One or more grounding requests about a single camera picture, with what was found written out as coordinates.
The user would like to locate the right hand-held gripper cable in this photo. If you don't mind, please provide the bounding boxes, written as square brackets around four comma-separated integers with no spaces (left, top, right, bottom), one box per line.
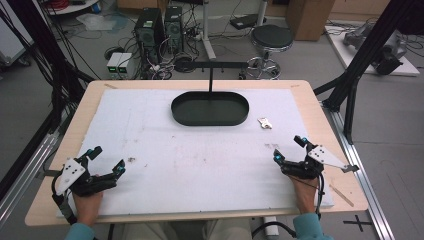
[314,172,327,221]

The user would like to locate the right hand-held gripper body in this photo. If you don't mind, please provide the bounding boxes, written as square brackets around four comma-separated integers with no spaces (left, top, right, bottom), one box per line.
[281,144,360,180]

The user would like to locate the aluminium rail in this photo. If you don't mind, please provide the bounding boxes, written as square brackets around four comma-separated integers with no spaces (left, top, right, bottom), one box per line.
[0,131,63,229]
[320,99,397,240]

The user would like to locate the black round stool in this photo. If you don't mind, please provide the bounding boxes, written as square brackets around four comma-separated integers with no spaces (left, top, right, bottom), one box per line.
[245,24,295,81]

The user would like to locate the person's right hand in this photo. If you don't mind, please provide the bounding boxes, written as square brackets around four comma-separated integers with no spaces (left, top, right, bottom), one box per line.
[289,176,320,215]

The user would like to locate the thin wooden stick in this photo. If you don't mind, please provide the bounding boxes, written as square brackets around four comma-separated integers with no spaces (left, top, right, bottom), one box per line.
[329,184,355,208]

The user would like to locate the grey machine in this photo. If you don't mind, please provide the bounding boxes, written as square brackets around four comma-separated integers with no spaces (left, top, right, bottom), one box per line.
[342,22,408,76]

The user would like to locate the clear plastic sheet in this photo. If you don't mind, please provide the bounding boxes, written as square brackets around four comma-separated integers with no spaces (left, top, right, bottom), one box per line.
[75,12,118,33]

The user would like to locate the white floor board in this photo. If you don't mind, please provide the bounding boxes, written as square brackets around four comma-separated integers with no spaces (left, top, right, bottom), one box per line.
[324,24,421,78]

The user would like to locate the white desk leg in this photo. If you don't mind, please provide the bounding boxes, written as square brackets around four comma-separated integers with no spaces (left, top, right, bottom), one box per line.
[200,0,218,61]

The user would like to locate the small white crumpled packet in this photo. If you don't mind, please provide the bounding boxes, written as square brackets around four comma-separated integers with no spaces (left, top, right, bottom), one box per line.
[257,117,273,130]

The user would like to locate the black T-shaped stand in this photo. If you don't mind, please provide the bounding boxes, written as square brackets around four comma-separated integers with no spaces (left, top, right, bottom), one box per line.
[192,60,250,102]

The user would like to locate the person's left hand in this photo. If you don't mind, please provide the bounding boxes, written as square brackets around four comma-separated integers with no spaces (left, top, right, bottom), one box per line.
[73,191,105,228]

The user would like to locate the white round table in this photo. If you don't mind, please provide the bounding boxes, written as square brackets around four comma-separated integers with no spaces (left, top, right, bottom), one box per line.
[42,0,102,16]

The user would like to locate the white power supply box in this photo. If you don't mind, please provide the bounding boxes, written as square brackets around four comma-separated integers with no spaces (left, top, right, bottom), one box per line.
[117,52,135,76]
[106,52,124,76]

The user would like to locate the small black computer tower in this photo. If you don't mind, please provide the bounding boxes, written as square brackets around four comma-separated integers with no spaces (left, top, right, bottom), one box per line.
[163,5,185,53]

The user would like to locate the white foam mat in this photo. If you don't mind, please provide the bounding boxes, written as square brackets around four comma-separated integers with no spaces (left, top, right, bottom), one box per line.
[55,87,335,219]

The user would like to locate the black flat device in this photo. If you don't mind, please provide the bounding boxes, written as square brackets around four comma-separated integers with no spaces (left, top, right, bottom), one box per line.
[229,13,268,31]

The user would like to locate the brown wooden cabinet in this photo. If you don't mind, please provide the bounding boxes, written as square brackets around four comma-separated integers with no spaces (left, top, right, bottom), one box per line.
[285,0,336,42]

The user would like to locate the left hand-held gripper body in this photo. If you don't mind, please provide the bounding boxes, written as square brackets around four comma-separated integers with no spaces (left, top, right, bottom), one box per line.
[54,155,118,198]

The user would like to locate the thick black cable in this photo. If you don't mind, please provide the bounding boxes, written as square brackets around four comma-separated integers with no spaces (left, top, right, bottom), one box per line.
[251,221,298,240]

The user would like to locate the black oval tray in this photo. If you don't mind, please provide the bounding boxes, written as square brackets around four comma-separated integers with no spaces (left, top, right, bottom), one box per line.
[170,91,250,127]

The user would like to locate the large black computer tower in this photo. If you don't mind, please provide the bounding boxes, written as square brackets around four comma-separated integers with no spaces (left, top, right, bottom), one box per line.
[134,7,165,65]

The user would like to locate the black metal frame stand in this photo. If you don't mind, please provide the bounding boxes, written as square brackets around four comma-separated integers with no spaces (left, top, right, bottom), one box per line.
[313,0,424,145]
[0,0,96,134]

